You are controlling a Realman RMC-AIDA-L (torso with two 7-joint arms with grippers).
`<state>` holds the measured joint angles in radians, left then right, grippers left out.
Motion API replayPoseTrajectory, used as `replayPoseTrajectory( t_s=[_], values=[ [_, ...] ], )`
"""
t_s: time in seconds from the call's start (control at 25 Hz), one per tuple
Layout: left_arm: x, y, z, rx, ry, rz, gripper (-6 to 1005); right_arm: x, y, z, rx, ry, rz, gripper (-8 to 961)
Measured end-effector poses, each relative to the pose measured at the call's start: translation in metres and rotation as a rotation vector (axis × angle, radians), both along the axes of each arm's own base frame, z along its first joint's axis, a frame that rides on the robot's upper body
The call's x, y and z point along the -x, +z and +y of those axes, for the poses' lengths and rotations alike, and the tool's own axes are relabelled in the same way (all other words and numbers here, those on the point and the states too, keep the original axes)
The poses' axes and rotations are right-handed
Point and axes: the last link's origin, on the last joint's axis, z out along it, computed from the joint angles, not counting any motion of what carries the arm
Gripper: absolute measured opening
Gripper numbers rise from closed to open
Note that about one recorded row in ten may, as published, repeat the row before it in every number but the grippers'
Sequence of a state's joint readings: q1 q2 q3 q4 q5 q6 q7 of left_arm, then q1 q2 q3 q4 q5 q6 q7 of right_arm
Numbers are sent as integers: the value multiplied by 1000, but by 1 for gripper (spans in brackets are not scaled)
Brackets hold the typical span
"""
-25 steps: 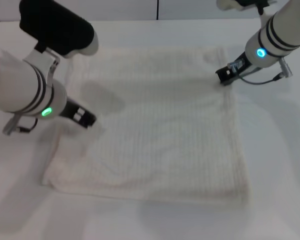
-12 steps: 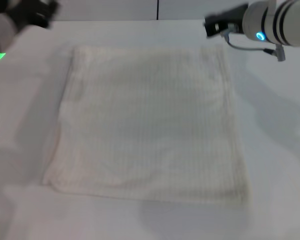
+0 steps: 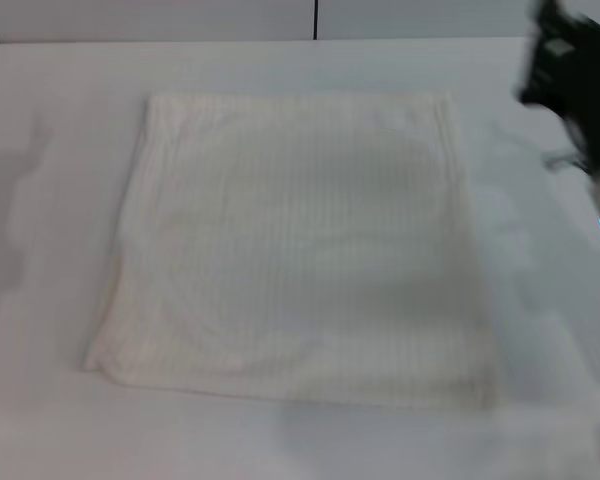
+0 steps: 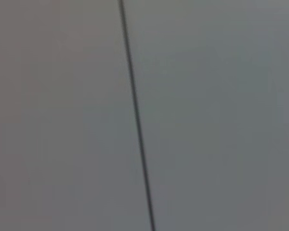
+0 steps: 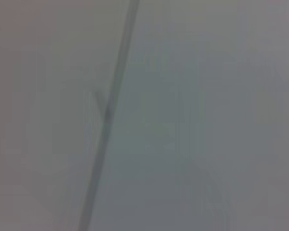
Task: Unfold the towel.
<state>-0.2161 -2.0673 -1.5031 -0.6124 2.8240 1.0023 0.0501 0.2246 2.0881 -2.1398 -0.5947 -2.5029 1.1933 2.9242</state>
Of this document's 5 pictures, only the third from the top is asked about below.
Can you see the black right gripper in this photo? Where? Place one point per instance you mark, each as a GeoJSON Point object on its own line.
{"type": "Point", "coordinates": [587, 85]}

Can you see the cream ribbed towel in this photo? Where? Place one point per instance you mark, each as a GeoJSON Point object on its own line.
{"type": "Point", "coordinates": [300, 250]}

